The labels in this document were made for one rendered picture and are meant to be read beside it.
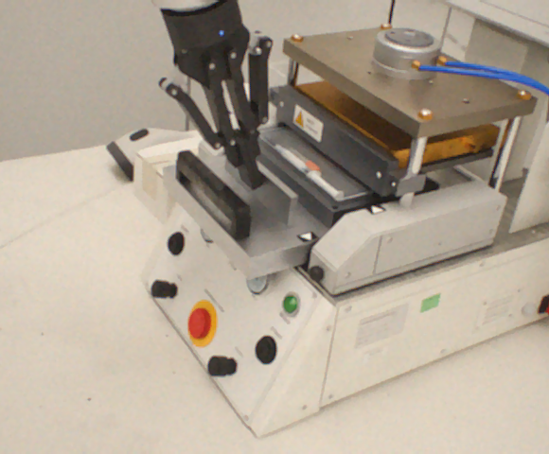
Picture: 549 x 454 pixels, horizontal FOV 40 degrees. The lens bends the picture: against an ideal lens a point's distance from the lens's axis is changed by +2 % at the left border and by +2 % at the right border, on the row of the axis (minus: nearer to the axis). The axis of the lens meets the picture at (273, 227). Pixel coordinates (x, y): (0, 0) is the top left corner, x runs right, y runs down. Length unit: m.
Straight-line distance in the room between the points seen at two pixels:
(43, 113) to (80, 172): 1.02
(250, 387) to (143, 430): 0.13
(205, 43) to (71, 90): 1.67
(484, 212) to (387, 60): 0.21
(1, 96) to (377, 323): 1.66
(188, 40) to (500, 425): 0.59
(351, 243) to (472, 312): 0.27
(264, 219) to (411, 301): 0.20
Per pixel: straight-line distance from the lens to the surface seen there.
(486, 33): 1.07
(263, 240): 0.82
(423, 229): 0.85
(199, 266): 0.99
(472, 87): 0.93
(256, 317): 0.90
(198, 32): 0.73
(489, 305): 1.04
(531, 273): 1.07
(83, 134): 2.46
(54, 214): 1.27
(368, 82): 0.89
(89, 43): 2.36
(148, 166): 1.23
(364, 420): 0.94
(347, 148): 0.89
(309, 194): 0.87
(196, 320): 0.97
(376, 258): 0.83
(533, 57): 1.05
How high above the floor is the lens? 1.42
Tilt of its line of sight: 33 degrees down
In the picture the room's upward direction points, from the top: 7 degrees clockwise
